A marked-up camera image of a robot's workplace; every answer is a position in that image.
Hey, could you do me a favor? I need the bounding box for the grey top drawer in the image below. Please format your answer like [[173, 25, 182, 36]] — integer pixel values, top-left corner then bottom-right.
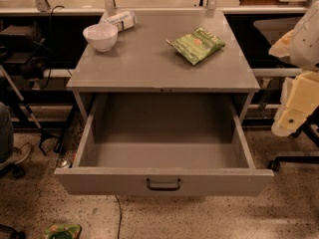
[[55, 94, 273, 196]]

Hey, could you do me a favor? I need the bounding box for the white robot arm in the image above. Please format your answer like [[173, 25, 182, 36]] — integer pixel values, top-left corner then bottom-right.
[[269, 1, 319, 136]]

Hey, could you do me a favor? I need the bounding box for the grey metal drawer cabinet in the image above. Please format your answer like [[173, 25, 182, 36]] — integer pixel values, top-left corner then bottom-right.
[[67, 9, 259, 115]]

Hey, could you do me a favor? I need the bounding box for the black office chair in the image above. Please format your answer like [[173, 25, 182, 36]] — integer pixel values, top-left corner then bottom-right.
[[267, 107, 319, 173]]

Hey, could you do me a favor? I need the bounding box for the green snack bag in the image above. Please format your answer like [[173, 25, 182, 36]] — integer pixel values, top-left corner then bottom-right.
[[166, 27, 225, 66]]

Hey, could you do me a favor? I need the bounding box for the white packaged bag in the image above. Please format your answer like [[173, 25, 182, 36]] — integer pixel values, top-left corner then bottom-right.
[[100, 11, 137, 32]]

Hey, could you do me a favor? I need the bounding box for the white ceramic bowl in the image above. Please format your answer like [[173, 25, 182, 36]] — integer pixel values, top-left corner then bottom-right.
[[83, 24, 118, 52]]

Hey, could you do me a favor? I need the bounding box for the black tripod stand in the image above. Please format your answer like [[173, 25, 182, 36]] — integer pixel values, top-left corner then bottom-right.
[[0, 65, 61, 157]]

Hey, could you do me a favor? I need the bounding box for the green toy on floor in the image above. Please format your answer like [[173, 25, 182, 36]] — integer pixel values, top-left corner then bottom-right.
[[45, 223, 82, 239]]

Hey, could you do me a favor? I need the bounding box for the person's shoe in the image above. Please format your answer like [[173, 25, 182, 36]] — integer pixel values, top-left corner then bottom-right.
[[0, 142, 32, 169]]

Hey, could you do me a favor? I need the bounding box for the black floor cable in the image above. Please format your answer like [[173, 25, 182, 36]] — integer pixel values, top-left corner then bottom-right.
[[114, 194, 124, 239]]

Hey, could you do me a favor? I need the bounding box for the wire basket with cans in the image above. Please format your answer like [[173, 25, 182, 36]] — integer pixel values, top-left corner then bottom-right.
[[56, 116, 85, 168]]

